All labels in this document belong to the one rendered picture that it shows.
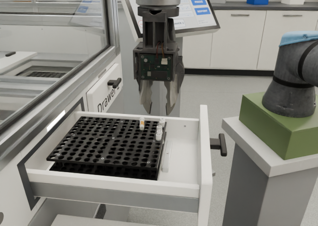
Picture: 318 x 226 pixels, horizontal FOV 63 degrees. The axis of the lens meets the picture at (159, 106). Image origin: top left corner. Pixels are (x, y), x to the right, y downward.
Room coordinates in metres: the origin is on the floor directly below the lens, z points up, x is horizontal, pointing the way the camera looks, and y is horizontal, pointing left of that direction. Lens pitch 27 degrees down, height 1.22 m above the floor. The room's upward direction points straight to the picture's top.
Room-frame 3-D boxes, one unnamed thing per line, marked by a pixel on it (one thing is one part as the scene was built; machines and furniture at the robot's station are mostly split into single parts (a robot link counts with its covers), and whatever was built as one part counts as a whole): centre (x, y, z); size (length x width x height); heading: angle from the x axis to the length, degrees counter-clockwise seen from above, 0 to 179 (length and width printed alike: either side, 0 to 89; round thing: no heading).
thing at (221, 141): (0.46, -0.12, 0.91); 0.07 x 0.04 x 0.01; 172
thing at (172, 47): (0.46, 0.00, 1.12); 0.09 x 0.08 x 0.12; 172
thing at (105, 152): (0.49, 0.10, 0.87); 0.22 x 0.18 x 0.06; 82
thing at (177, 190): (0.49, 0.11, 0.86); 0.40 x 0.26 x 0.06; 82
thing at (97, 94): (0.81, 0.18, 0.87); 0.29 x 0.02 x 0.11; 172
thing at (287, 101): (0.73, -0.40, 0.91); 0.15 x 0.15 x 0.10
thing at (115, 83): (0.81, 0.15, 0.91); 0.07 x 0.04 x 0.01; 172
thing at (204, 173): (0.46, -0.10, 0.87); 0.29 x 0.02 x 0.11; 172
